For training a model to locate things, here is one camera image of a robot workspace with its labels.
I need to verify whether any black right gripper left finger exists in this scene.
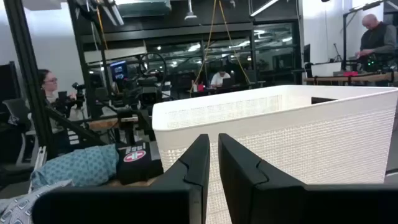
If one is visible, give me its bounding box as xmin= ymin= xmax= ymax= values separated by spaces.
xmin=32 ymin=133 xmax=211 ymax=224

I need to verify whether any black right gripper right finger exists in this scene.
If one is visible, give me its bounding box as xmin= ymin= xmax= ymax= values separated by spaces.
xmin=218 ymin=133 xmax=398 ymax=224

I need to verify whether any grey patterned cloth bundle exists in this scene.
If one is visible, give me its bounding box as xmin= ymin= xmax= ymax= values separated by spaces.
xmin=0 ymin=179 xmax=74 ymax=224

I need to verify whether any blue lit monitor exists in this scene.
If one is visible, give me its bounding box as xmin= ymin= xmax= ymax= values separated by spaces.
xmin=109 ymin=60 xmax=129 ymax=82

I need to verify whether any black first aid kit pouch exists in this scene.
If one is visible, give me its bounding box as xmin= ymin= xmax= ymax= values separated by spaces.
xmin=115 ymin=141 xmax=164 ymax=185

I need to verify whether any wooden background workbench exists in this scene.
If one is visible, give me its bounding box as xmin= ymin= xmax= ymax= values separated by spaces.
xmin=88 ymin=115 xmax=139 ymax=131

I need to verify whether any white perforated plastic basket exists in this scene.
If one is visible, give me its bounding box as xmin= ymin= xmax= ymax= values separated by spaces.
xmin=151 ymin=85 xmax=398 ymax=224

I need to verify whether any person seated at laptop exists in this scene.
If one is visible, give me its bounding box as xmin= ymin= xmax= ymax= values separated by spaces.
xmin=210 ymin=69 xmax=232 ymax=88

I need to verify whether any teal patterned cloth bundle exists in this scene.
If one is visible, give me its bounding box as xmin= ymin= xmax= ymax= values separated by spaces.
xmin=30 ymin=143 xmax=121 ymax=190

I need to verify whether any grey office chair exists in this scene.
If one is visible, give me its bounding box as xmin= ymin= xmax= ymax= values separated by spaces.
xmin=1 ymin=97 xmax=38 ymax=166

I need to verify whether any wooden bench with red item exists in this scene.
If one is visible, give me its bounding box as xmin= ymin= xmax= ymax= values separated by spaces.
xmin=303 ymin=70 xmax=398 ymax=85

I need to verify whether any person standing at bench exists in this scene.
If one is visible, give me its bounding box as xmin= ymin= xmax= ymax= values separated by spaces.
xmin=355 ymin=13 xmax=398 ymax=60

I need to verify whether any yellow hanging rope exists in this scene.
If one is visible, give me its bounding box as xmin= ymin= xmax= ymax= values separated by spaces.
xmin=188 ymin=0 xmax=252 ymax=94

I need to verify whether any black aluminium table frame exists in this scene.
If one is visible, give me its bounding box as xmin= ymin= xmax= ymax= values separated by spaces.
xmin=2 ymin=0 xmax=106 ymax=160

